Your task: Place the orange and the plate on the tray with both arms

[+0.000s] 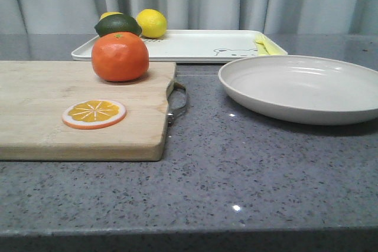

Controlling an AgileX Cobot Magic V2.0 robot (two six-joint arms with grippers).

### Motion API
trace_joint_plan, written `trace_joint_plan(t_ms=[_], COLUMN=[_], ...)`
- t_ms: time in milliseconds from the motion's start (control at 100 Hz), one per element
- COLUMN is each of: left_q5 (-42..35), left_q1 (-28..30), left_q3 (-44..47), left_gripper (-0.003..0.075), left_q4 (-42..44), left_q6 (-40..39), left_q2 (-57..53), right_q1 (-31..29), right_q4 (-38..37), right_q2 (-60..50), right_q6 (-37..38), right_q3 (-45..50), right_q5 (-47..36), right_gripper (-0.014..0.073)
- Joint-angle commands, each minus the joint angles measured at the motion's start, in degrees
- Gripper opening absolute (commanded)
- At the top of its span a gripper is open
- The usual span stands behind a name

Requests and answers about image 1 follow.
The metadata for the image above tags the orange toy mandarin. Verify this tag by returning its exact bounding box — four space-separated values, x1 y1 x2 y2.
92 32 149 82

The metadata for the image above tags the beige round plate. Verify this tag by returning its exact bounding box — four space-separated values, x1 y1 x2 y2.
218 55 377 125

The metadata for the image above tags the white rectangular bear tray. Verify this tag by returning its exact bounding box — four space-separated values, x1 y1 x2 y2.
71 29 289 64

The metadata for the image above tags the pale yellow plastic utensil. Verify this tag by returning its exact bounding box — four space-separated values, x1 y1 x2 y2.
254 34 288 56

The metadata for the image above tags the orange slice toy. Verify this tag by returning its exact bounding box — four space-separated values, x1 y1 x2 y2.
62 99 126 130

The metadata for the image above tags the green lime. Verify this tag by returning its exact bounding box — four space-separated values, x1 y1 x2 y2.
94 14 142 37

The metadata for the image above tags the partly hidden yellow lemon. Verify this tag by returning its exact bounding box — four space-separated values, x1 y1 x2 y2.
100 11 122 19

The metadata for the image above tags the wooden cutting board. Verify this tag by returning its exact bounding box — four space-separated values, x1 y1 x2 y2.
1 61 176 161

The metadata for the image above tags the metal cutting board handle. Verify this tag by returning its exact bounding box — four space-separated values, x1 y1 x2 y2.
166 80 188 125

